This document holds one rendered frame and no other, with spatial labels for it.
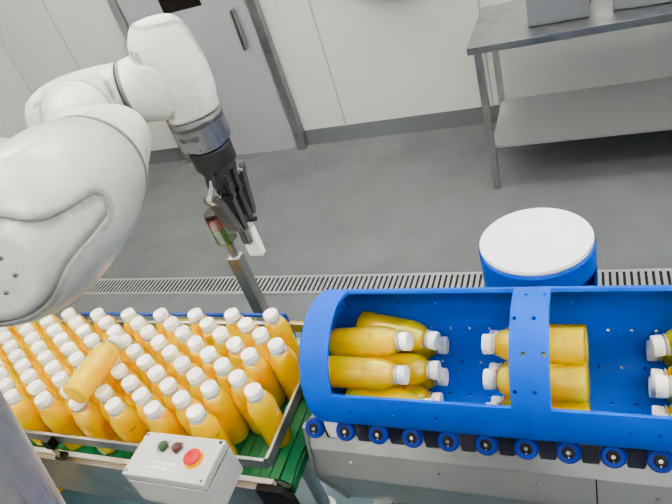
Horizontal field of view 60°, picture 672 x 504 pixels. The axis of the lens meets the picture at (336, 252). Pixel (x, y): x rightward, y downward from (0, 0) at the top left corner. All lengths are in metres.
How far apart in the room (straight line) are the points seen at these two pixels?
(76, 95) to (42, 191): 0.55
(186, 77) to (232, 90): 4.03
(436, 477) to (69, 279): 1.04
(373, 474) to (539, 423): 0.44
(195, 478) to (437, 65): 3.62
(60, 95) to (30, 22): 4.99
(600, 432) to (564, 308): 0.28
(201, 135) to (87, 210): 0.57
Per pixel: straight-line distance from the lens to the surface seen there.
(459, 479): 1.31
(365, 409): 1.16
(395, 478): 1.36
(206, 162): 0.99
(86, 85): 0.95
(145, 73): 0.94
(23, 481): 0.56
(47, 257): 0.38
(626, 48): 4.30
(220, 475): 1.24
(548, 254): 1.51
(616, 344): 1.31
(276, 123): 4.93
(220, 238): 1.66
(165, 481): 1.26
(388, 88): 4.52
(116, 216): 0.43
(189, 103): 0.94
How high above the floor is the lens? 1.98
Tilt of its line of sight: 34 degrees down
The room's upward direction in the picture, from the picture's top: 20 degrees counter-clockwise
